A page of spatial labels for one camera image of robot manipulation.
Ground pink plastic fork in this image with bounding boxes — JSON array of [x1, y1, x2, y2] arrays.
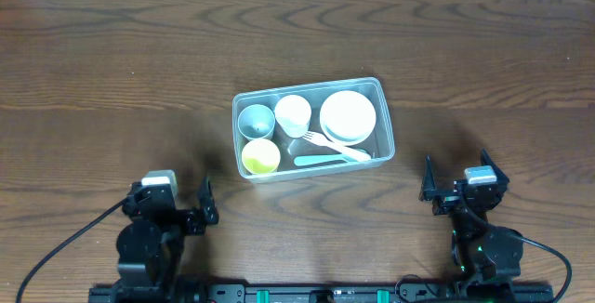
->
[[302, 131, 371, 162]]

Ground yellow plastic cup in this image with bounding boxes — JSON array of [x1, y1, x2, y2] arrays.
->
[[241, 138, 281, 175]]

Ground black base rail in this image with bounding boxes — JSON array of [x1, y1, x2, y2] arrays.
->
[[88, 281, 554, 303]]

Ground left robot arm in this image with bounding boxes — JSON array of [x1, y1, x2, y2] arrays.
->
[[109, 177, 219, 303]]

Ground grey plastic cup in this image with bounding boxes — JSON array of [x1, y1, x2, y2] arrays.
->
[[237, 104, 276, 140]]

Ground white plastic bowl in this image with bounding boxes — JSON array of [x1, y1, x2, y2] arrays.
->
[[320, 90, 377, 138]]

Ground clear plastic container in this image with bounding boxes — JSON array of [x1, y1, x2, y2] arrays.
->
[[232, 77, 396, 183]]

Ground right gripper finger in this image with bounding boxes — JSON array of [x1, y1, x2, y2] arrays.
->
[[420, 156, 437, 200], [480, 149, 509, 184]]

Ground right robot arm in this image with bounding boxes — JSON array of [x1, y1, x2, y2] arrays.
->
[[419, 151, 523, 302]]

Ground mint green plastic spoon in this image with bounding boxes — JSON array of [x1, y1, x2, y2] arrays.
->
[[294, 154, 354, 166]]

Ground grey plastic bowl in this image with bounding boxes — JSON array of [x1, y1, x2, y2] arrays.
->
[[324, 130, 369, 146]]

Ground white plastic cup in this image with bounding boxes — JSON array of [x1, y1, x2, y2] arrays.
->
[[274, 95, 311, 138]]

